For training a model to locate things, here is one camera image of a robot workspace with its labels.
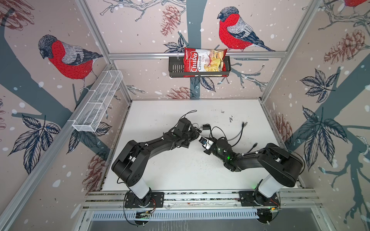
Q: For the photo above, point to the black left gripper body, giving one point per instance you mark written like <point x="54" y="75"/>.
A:
<point x="190" y="135"/>

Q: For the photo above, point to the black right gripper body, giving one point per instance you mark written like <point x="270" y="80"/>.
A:
<point x="213" y="150"/>

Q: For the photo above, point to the black network switch box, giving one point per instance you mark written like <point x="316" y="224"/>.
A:
<point x="185" y="143"/>

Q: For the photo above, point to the black power adapter with cord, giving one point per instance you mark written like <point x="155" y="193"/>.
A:
<point x="202" y="128"/>

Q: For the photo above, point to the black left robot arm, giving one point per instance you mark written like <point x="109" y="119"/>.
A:
<point x="131" y="162"/>

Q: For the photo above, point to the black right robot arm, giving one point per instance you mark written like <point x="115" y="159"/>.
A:
<point x="283" y="168"/>

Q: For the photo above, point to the red cassava chips bag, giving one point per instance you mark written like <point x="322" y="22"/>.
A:
<point x="200" y="60"/>

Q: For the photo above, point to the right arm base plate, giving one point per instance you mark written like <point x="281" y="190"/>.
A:
<point x="256" y="199"/>

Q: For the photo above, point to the black wall basket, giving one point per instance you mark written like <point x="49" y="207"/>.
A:
<point x="177" y="69"/>

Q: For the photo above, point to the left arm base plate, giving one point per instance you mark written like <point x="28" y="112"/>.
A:
<point x="151" y="200"/>

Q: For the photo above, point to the white wire mesh shelf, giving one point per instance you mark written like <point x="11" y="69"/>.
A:
<point x="94" y="110"/>

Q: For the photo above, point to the aluminium mounting rail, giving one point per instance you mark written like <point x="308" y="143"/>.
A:
<point x="203" y="199"/>

